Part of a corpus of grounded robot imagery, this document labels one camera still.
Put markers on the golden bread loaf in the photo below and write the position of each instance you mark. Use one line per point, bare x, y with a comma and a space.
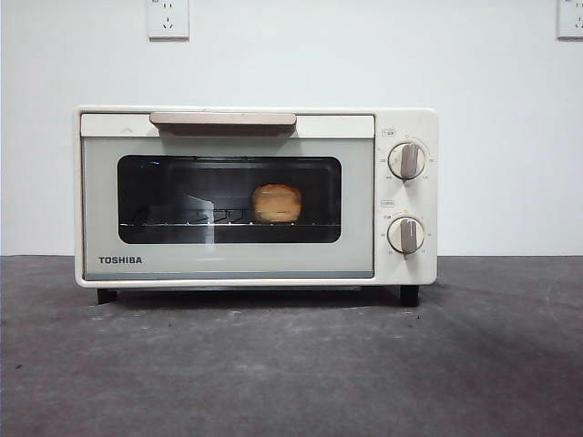
278, 203

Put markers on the white round oven knob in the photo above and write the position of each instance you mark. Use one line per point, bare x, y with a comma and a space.
406, 234
408, 160

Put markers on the white Toshiba toaster oven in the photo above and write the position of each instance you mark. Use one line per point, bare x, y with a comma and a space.
407, 123

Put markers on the white wall socket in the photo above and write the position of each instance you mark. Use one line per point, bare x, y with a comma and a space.
167, 20
570, 20

